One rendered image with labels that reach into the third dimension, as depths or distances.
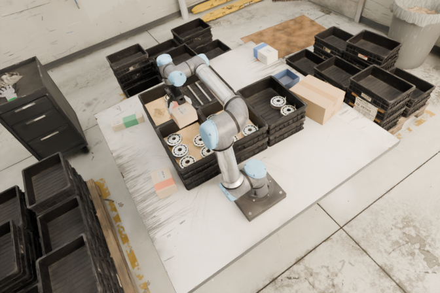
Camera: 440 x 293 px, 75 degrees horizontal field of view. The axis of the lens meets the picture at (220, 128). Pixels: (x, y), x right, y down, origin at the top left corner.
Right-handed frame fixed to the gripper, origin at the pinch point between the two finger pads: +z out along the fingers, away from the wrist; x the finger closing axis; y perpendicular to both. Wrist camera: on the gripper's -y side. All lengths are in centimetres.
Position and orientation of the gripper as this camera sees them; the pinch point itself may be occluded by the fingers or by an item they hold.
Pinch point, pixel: (181, 110)
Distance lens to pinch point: 170.3
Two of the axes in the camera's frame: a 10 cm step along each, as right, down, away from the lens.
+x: -8.4, 4.7, -2.8
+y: -5.3, -5.8, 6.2
